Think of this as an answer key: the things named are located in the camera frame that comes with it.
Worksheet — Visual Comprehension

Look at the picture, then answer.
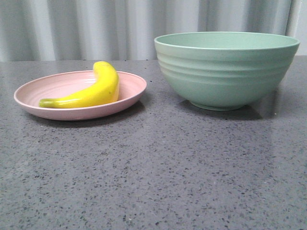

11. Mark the yellow plastic banana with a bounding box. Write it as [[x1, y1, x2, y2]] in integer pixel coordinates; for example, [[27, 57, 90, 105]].
[[39, 61, 119, 109]]

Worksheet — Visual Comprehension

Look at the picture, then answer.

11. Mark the green ridged bowl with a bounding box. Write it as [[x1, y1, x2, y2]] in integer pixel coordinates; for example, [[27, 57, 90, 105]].
[[154, 32, 300, 111]]

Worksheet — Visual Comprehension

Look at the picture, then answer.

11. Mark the pink ridged plate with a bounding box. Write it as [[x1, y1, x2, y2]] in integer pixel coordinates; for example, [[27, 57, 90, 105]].
[[14, 70, 147, 121]]

